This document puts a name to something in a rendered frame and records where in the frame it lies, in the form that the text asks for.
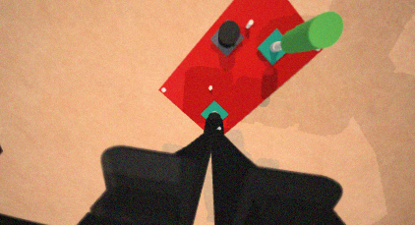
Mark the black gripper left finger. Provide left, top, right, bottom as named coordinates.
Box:
left=100, top=128, right=214, bottom=225

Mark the red circuit board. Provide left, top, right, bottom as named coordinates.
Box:
left=159, top=0, right=344, bottom=135

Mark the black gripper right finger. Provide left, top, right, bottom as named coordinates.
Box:
left=211, top=129, right=343, bottom=225

